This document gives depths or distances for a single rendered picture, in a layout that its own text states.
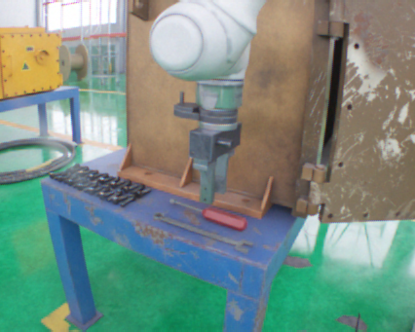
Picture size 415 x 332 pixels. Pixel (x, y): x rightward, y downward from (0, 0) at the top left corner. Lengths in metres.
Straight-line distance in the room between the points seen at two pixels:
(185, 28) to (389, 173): 0.60
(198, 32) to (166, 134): 0.62
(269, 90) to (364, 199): 0.35
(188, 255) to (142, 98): 0.49
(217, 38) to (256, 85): 0.43
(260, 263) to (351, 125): 0.35
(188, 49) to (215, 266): 0.49
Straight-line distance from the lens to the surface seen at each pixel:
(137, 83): 1.00
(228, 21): 0.42
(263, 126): 0.81
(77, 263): 1.22
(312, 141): 0.75
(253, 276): 0.69
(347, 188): 0.77
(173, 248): 0.76
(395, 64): 0.76
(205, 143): 0.58
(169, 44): 0.39
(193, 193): 0.89
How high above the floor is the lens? 1.04
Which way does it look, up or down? 21 degrees down
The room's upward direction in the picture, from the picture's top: 2 degrees clockwise
